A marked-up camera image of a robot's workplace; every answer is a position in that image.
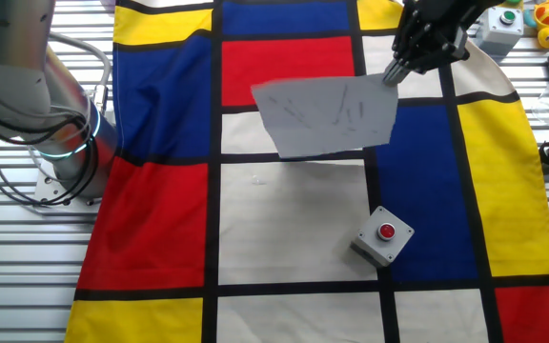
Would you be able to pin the grey red button box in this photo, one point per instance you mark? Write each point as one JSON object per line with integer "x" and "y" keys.
{"x": 379, "y": 238}

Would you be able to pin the grey green button box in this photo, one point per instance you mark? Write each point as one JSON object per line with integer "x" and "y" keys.
{"x": 501, "y": 31}

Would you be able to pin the white paper sheet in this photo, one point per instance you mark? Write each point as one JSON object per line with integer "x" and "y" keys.
{"x": 327, "y": 119}

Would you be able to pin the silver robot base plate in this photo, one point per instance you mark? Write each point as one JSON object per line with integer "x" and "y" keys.
{"x": 48, "y": 186}

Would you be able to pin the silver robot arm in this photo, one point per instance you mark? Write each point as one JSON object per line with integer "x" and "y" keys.
{"x": 7, "y": 47}

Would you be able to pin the yellow toy duck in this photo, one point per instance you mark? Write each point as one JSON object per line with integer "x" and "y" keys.
{"x": 548, "y": 24}

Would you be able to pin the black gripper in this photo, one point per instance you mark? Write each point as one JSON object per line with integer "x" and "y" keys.
{"x": 455, "y": 16}

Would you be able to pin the colour block tablecloth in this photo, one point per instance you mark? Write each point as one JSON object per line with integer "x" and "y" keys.
{"x": 160, "y": 214}

